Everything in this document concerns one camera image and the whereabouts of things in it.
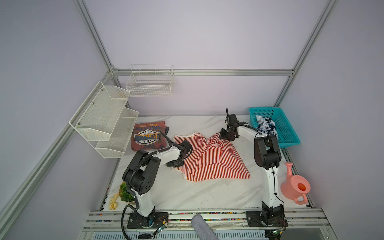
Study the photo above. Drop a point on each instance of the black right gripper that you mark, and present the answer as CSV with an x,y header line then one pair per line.
x,y
222,133

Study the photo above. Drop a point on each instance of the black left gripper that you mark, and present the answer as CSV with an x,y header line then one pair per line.
x,y
169,165

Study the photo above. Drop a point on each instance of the red white striped tank top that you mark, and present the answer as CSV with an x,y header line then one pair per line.
x,y
211,158

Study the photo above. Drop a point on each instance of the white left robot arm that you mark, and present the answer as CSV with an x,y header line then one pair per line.
x,y
140,177

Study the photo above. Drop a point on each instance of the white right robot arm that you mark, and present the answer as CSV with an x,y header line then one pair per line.
x,y
267,155

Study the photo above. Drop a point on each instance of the navy white striped tank top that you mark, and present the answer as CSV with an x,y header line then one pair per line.
x,y
267,126

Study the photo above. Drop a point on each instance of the folded red graphic tank top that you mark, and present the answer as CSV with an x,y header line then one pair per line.
x,y
148,136

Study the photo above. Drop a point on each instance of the teal plastic basket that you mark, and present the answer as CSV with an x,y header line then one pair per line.
x,y
287,136

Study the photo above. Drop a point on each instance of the green potted plant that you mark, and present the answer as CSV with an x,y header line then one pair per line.
x,y
124,194

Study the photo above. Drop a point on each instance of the pink watering can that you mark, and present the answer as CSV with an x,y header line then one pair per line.
x,y
295,187

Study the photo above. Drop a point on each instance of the grey foam microphone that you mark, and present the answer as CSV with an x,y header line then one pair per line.
x,y
202,229

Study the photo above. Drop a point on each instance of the yellow toy on floor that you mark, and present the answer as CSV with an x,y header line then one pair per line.
x,y
113,204

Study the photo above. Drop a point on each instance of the white mesh wall shelf lower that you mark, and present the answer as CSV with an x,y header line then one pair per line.
x,y
121,135

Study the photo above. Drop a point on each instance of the white mesh wall shelf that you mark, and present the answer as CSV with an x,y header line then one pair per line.
x,y
121,135
97,117

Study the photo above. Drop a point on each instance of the white wire wall basket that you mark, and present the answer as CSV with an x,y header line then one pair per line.
x,y
151,81

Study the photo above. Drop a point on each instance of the white mesh wall shelf upper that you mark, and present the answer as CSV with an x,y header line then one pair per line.
x,y
97,117

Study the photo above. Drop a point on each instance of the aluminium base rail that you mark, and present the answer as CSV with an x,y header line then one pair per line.
x,y
301,224

